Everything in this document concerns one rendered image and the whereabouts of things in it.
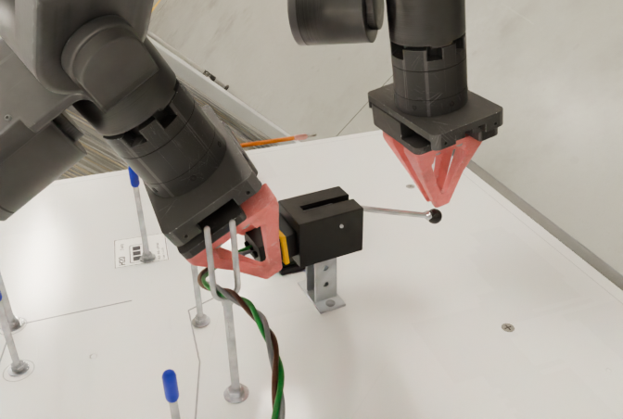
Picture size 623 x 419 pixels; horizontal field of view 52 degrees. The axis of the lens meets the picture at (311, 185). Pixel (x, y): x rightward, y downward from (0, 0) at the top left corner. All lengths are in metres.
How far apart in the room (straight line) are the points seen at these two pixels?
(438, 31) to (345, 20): 0.07
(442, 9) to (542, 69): 1.69
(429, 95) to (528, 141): 1.52
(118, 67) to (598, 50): 1.86
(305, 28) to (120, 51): 0.22
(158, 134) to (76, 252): 0.30
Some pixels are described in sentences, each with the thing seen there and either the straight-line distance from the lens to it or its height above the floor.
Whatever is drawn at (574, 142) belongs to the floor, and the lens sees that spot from 1.91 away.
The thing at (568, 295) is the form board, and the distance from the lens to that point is 0.59.
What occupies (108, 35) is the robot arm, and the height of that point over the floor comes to 1.34.
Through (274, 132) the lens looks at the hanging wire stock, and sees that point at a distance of 1.65.
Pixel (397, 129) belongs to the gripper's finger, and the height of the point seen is 1.10.
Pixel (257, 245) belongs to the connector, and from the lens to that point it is 0.48.
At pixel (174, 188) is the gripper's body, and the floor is 1.24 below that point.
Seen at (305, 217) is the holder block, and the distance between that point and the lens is 0.49.
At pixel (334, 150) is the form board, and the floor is 0.97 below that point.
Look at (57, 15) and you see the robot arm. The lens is 0.28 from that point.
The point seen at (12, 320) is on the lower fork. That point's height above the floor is 1.24.
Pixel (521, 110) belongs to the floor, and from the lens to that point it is 2.09.
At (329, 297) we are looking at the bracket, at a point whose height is 1.05.
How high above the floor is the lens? 1.39
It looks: 32 degrees down
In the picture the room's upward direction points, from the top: 57 degrees counter-clockwise
